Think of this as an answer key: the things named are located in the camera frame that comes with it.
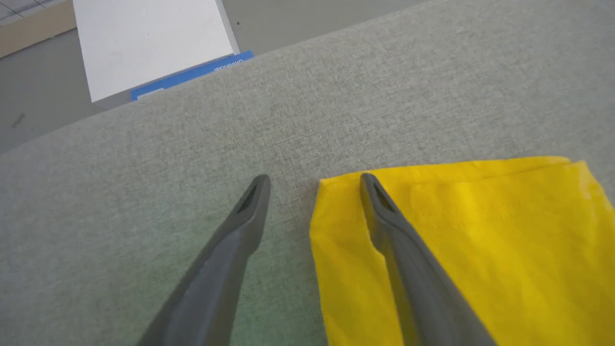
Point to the yellow garment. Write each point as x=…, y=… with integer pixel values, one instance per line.
x=504, y=250

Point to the light wooden skirting board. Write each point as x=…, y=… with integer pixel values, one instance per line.
x=33, y=26

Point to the white flat board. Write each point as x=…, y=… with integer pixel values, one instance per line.
x=149, y=38

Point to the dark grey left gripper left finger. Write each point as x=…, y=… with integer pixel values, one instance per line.
x=216, y=278

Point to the blue label strip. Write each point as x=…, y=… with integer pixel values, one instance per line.
x=192, y=73

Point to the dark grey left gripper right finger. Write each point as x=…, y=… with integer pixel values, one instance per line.
x=418, y=288

